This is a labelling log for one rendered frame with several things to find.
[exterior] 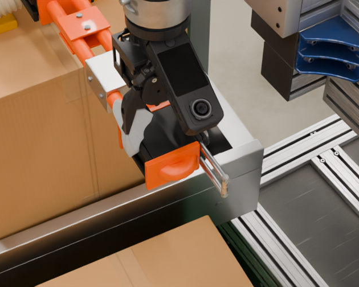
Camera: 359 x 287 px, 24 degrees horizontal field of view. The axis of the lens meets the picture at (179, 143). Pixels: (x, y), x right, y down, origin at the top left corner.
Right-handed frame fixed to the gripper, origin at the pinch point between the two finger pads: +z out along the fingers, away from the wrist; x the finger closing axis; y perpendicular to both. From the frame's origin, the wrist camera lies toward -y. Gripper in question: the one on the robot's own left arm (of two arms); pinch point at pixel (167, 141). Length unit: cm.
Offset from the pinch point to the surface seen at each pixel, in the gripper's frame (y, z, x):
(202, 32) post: 80, 68, -52
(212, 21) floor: 120, 108, -81
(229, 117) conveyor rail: 36, 49, -34
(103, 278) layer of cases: 17, 54, 5
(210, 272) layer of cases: 8, 54, -13
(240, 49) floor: 104, 108, -82
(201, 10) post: 80, 61, -52
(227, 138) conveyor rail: 31, 49, -30
